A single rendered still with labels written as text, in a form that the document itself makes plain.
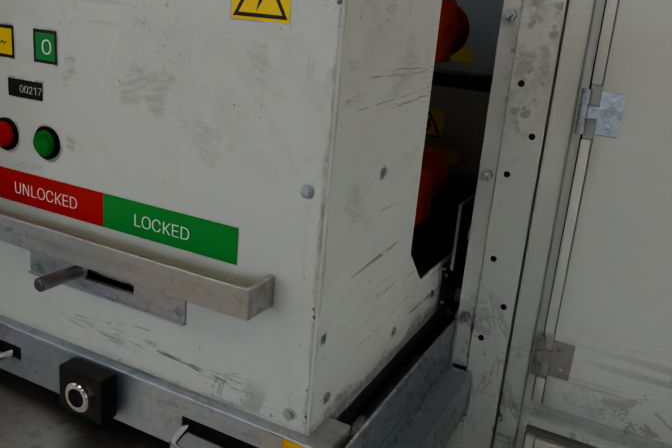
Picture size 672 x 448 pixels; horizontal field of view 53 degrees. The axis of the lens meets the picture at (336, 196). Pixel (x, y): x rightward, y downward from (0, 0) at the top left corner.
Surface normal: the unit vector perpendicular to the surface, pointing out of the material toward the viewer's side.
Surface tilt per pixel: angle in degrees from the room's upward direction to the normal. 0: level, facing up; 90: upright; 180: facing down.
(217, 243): 90
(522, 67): 90
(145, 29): 90
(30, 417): 0
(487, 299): 90
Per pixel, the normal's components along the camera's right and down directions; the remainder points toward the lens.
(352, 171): 0.89, 0.19
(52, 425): 0.08, -0.96
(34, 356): -0.45, 0.20
